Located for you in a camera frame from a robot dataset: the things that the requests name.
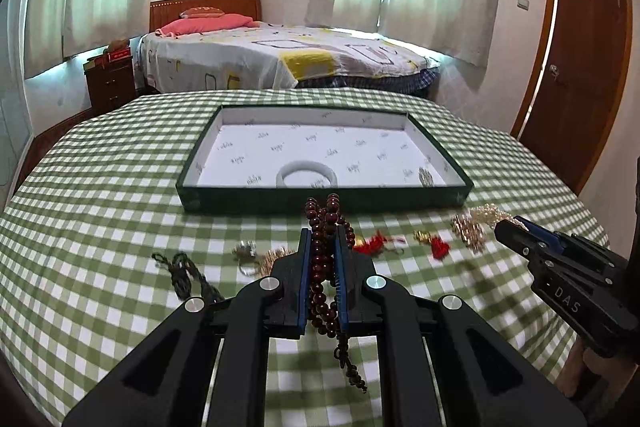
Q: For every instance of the white jade bangle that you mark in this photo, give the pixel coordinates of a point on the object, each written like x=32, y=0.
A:
x=305, y=165

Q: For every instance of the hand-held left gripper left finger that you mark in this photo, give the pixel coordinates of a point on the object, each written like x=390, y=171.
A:
x=303, y=307

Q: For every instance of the dark plaid bed cover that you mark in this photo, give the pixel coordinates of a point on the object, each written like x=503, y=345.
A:
x=380, y=82

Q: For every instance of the dark wooden nightstand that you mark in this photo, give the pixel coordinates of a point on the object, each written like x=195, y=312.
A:
x=112, y=84

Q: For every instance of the gold flower brooch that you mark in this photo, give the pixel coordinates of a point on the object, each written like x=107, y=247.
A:
x=467, y=229

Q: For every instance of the brown soft item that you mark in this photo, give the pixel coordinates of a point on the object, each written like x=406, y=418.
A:
x=117, y=46

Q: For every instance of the yellowish flat box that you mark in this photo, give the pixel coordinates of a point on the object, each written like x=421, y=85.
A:
x=94, y=64

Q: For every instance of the person's right hand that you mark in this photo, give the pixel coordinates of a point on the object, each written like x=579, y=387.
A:
x=617, y=369

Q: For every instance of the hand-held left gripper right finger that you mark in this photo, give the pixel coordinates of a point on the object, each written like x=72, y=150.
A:
x=341, y=297

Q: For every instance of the brown wooden door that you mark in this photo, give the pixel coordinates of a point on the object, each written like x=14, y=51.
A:
x=580, y=72

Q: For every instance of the green jewelry box tray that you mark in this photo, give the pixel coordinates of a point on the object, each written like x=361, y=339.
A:
x=300, y=142

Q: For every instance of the pink pillow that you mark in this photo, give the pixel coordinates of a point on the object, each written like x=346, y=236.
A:
x=200, y=26

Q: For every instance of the green checkered tablecloth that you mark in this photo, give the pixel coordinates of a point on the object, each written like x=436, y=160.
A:
x=100, y=207

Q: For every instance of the red embroidered cushion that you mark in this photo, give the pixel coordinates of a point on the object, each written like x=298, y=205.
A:
x=202, y=12

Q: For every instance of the silver rhinestone brooch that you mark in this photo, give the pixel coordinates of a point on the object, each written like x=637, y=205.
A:
x=426, y=177

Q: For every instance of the wooden bed headboard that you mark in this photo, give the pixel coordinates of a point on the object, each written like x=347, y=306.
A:
x=170, y=9

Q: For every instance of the red box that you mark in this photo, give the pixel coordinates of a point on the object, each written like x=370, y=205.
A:
x=117, y=56

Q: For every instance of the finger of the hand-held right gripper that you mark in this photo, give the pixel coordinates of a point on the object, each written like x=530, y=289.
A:
x=517, y=239
x=545, y=238

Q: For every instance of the small gold brooch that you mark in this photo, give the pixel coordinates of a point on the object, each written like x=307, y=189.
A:
x=275, y=257

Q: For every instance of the wall switch plate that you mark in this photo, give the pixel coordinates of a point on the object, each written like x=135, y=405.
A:
x=523, y=2

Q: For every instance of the patterned white bedsheet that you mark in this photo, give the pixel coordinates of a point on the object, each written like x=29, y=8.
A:
x=240, y=57

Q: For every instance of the red tassel gold charm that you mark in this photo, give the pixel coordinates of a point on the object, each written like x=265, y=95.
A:
x=439, y=247

